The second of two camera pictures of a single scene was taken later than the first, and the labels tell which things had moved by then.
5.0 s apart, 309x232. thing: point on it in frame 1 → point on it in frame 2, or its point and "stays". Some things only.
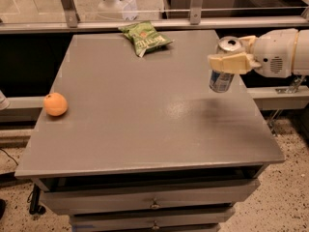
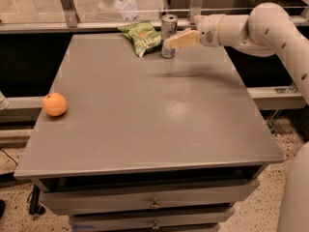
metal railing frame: x=194 y=22 stays
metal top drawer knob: x=154 y=205 stays
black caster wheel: x=35 y=207 stays
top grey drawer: x=150 y=197 stays
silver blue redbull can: x=220 y=81 → x=168 y=29
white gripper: x=273 y=52 → x=208 y=31
